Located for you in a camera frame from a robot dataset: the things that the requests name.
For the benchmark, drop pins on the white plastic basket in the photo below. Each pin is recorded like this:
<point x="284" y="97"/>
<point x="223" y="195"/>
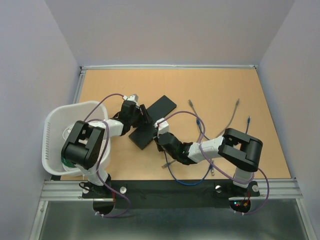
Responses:
<point x="55" y="140"/>

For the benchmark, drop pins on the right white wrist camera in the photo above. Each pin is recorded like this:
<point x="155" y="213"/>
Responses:
<point x="161" y="126"/>

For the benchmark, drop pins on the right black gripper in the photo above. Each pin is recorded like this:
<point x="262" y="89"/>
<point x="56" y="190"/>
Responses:
<point x="159" y="146"/>

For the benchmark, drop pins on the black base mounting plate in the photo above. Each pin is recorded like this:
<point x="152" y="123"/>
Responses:
<point x="169" y="194"/>

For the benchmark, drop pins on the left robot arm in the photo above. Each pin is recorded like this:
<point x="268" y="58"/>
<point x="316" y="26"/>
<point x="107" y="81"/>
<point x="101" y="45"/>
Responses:
<point x="96" y="186"/>

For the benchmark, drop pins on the black network switch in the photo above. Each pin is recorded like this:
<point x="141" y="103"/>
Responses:
<point x="161" y="108"/>
<point x="143" y="136"/>

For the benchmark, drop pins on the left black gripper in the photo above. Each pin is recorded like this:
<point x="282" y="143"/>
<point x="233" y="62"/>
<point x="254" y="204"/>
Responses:
<point x="145" y="119"/>

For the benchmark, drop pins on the coiled coloured cable spools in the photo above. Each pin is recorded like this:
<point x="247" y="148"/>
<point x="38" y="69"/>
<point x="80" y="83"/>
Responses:
<point x="67" y="163"/>

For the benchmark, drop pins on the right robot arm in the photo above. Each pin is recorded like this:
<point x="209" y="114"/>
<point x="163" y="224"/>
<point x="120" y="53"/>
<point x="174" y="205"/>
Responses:
<point x="242" y="150"/>

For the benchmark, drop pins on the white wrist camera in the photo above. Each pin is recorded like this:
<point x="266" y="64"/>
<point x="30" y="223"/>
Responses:
<point x="161" y="126"/>
<point x="132" y="98"/>

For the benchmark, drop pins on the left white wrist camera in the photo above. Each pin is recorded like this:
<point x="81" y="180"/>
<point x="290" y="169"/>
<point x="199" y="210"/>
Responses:
<point x="132" y="98"/>

